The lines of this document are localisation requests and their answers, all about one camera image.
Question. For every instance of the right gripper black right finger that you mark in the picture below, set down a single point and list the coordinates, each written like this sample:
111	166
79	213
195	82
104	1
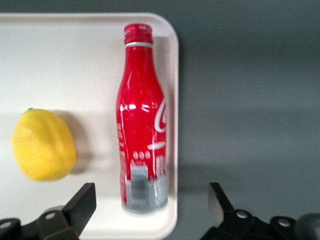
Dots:
222	212

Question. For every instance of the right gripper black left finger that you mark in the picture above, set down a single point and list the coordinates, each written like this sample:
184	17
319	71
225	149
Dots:
80	207

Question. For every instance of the red coke bottle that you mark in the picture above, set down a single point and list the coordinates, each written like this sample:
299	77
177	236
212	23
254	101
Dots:
140	100

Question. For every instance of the beige plastic tray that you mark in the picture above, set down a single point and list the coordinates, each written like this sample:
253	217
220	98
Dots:
62	62

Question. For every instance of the yellow lemon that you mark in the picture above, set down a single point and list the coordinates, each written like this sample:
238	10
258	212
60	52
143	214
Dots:
43	145

